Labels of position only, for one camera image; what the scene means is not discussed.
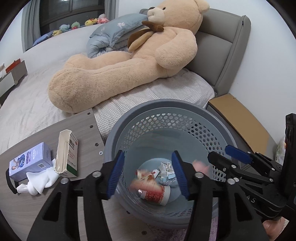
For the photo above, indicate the red box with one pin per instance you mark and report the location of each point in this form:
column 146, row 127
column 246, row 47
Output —
column 12, row 66

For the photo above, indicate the blue grey duvet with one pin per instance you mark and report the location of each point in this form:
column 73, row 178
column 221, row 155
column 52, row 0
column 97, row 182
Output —
column 101, row 46

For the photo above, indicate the purple cartoon carton box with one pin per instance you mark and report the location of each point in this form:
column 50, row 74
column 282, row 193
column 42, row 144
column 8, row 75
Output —
column 27, row 162

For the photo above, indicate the yellow red plush toy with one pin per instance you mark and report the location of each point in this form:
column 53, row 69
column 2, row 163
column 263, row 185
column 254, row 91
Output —
column 91, row 22

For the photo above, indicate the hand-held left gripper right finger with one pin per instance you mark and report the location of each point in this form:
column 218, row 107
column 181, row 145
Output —
column 179, row 173

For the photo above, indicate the blue green plush toy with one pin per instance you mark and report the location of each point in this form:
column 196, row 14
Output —
column 64, row 27

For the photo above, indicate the bed with grey sheet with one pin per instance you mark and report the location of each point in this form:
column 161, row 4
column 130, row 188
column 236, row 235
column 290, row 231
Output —
column 27, row 92

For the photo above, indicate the blue flowered pillow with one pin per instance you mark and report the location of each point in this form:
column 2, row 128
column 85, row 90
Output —
column 120, row 26

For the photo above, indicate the large beige teddy bear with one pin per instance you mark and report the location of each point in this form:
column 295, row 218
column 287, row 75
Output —
column 111, row 69

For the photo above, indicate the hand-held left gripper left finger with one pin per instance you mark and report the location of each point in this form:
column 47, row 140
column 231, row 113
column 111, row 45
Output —
column 116, row 173

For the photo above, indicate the pale plastic bag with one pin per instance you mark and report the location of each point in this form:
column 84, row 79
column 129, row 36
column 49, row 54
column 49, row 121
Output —
column 281, row 150

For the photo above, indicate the green white medicine box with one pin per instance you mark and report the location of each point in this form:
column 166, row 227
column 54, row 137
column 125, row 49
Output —
column 71, row 157

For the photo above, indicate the blue cushion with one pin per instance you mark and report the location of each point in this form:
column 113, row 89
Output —
column 42, row 39

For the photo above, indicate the orange patterned snack wrapper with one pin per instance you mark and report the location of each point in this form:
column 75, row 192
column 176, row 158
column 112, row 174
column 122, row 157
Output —
column 143, row 180

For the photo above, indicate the small pink wrapper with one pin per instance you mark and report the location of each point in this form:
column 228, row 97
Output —
column 200, row 165

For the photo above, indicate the white red paper cup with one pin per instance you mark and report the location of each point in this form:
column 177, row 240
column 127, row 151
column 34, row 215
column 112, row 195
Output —
column 155, row 195

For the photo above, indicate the small yellow plush toy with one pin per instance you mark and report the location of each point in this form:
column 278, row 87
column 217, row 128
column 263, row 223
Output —
column 57, row 33

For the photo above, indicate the brown cardboard sheet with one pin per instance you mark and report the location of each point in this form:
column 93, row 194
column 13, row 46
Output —
column 240, row 118

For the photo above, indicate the dark window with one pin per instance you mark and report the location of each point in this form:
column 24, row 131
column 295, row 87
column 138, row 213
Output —
column 69, row 11

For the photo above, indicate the grey perforated plastic basket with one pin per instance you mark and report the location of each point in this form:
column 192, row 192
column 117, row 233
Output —
column 148, row 129

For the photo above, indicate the grey upholstered headboard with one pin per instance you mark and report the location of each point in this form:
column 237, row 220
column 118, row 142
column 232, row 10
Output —
column 222, row 53

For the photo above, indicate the purple fluffy rug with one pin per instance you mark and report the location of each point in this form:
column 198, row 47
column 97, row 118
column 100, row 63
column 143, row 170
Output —
column 215, row 229

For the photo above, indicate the white crumpled tissue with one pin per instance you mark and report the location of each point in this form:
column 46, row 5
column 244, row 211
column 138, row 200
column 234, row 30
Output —
column 39, row 182

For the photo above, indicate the person's right hand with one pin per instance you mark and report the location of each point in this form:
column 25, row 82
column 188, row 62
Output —
column 276, row 230

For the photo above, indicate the white paper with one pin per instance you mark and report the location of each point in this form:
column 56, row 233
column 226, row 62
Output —
column 166, row 169

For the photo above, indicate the grey white desk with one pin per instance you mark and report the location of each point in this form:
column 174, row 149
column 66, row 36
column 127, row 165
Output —
column 11, row 81

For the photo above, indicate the grey curtain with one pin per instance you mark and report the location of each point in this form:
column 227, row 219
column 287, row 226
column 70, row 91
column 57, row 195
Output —
column 111, row 9
column 31, row 23

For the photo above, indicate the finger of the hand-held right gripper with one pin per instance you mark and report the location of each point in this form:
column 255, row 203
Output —
column 238, row 153
column 222, row 163

